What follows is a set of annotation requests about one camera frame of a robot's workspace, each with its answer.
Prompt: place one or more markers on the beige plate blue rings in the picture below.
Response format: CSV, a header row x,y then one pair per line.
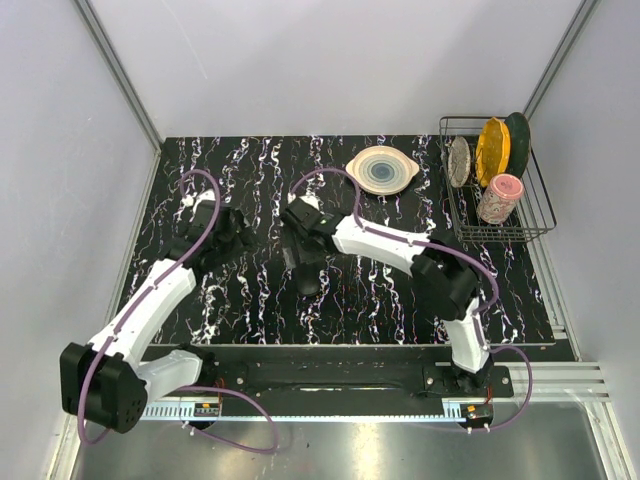
x,y
382,170

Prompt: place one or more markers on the grey speckled plate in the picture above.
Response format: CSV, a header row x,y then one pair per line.
x,y
459,162

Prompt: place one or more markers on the dark green plate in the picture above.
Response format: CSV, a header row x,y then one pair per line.
x,y
520,143

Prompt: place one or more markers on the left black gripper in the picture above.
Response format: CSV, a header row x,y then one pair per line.
x,y
243,240

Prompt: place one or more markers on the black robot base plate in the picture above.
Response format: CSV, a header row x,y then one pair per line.
x,y
349,406

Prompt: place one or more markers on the black wire dish rack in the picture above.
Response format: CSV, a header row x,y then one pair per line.
x,y
533,215

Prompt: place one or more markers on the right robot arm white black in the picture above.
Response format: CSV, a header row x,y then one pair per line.
x,y
439,271

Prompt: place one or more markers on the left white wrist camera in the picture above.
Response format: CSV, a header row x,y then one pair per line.
x,y
194,200

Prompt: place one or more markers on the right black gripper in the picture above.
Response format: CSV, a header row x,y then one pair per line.
x,y
292,239

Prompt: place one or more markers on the pink patterned cup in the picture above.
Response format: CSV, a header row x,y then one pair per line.
x,y
500,198

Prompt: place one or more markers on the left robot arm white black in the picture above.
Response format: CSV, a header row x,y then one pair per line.
x,y
106,380

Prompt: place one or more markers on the yellow scalloped plate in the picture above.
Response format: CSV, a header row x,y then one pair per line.
x,y
492,151

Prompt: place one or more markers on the black marble pattern mat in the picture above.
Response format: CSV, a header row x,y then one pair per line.
x,y
254,299

